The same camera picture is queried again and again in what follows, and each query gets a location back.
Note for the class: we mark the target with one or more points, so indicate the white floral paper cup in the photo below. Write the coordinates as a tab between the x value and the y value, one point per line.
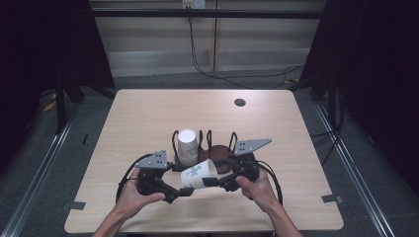
197	174

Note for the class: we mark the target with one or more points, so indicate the person's right hand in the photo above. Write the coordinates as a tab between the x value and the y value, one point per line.
260	194

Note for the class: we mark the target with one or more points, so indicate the metal floor rail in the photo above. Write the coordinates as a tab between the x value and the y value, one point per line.
36	174
352	171

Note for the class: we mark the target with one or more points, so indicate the grey tape strip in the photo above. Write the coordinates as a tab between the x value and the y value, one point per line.
332	198
74	205

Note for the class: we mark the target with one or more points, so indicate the black curtain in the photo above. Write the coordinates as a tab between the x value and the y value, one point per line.
378	82
39	49

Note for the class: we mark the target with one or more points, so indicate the person's left hand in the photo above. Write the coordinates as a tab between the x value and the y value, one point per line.
135	200

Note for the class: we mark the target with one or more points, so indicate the stack of white paper cups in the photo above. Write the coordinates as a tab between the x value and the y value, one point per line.
187	141

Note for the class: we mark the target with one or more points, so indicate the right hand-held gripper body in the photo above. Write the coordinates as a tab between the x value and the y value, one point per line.
247	164

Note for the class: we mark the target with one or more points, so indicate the yellow floor marker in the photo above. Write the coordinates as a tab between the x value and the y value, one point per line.
49	106

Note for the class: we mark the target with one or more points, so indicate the black horizontal frame bar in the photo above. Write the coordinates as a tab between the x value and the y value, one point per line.
204	14

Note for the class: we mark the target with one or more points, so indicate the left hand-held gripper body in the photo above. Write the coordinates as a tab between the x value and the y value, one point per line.
152	161

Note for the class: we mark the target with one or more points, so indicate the black metal stand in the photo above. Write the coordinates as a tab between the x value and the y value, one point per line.
61	105

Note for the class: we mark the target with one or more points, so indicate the white wall power outlet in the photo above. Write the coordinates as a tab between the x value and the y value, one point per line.
193	4

